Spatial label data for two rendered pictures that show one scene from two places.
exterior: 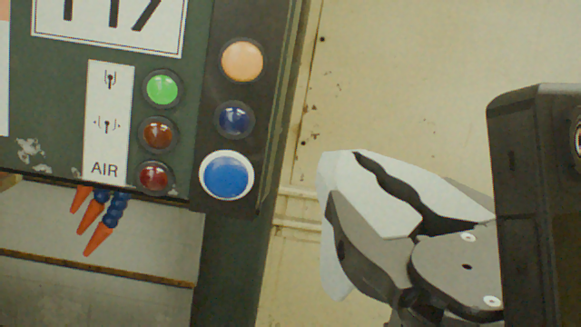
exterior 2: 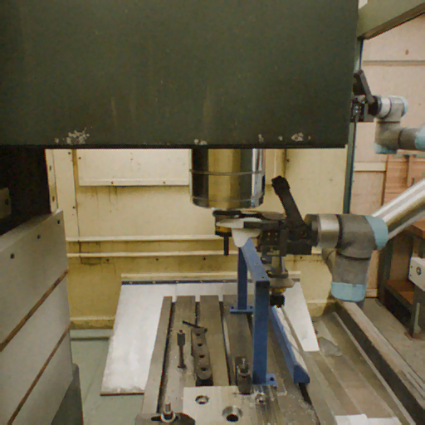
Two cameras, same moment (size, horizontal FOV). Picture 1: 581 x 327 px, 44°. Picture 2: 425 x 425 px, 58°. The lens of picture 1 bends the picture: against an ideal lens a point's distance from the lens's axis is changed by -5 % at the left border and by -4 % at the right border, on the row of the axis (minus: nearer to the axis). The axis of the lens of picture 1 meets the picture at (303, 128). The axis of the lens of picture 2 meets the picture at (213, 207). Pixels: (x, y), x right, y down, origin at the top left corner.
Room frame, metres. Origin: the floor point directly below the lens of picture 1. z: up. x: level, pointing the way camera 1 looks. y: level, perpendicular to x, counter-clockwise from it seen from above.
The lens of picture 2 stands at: (0.66, 1.14, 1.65)
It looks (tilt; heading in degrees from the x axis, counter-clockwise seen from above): 13 degrees down; 270
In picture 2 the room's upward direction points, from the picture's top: straight up
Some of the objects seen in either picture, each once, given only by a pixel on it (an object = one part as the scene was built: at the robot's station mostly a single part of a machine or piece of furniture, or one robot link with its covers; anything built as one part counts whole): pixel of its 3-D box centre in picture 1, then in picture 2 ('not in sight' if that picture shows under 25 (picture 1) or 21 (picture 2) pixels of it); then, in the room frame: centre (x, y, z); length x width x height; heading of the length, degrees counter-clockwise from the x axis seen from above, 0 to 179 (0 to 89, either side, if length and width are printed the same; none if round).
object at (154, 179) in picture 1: (153, 178); not in sight; (0.43, 0.09, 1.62); 0.02 x 0.01 x 0.02; 93
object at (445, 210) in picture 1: (399, 230); not in sight; (0.31, -0.05, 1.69); 0.09 x 0.03 x 0.06; 33
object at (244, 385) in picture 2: not in sight; (242, 382); (0.58, 0.26, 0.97); 0.13 x 0.03 x 0.15; 93
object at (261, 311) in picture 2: not in sight; (260, 337); (0.53, 0.16, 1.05); 0.10 x 0.05 x 0.30; 3
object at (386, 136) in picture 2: not in sight; (390, 138); (0.07, -0.17, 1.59); 0.11 x 0.08 x 0.11; 118
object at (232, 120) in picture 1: (233, 120); not in sight; (0.44, 0.04, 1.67); 0.02 x 0.01 x 0.02; 93
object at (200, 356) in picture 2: not in sight; (201, 359); (0.70, 0.10, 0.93); 0.26 x 0.05 x 0.06; 98
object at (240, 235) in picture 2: not in sight; (238, 232); (0.61, 0.38, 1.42); 0.09 x 0.03 x 0.06; 17
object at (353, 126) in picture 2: not in sight; (348, 173); (0.02, -0.70, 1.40); 0.04 x 0.04 x 1.20; 3
